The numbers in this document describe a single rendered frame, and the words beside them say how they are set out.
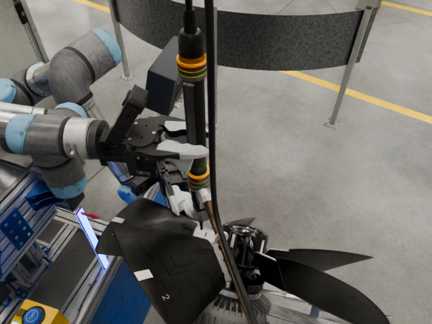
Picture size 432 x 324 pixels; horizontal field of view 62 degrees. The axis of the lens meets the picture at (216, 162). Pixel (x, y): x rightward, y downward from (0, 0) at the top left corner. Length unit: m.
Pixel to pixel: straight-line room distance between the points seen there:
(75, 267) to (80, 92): 1.26
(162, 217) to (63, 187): 0.31
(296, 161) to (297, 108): 0.62
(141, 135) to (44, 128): 0.17
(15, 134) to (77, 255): 1.48
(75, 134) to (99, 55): 0.45
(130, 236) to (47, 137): 0.23
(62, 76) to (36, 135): 0.36
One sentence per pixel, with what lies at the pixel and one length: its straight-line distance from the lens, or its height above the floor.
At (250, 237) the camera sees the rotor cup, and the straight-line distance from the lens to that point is 0.84.
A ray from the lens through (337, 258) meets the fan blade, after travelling 1.05.
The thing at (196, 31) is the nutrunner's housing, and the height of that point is 1.75.
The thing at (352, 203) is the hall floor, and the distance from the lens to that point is 2.61.
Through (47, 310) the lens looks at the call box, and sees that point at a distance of 1.06.
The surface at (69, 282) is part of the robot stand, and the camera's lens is 2.08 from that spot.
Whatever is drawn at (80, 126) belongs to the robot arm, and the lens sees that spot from 0.66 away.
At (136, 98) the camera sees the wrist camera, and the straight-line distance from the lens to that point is 0.57.
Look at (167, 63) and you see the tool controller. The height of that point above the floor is 1.24.
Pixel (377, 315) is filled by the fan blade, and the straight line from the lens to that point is 0.74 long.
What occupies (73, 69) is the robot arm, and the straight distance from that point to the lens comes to 1.02.
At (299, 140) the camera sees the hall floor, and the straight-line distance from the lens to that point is 2.91.
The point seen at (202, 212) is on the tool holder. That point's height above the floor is 1.39.
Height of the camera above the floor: 1.99
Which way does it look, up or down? 48 degrees down
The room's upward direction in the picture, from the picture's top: straight up
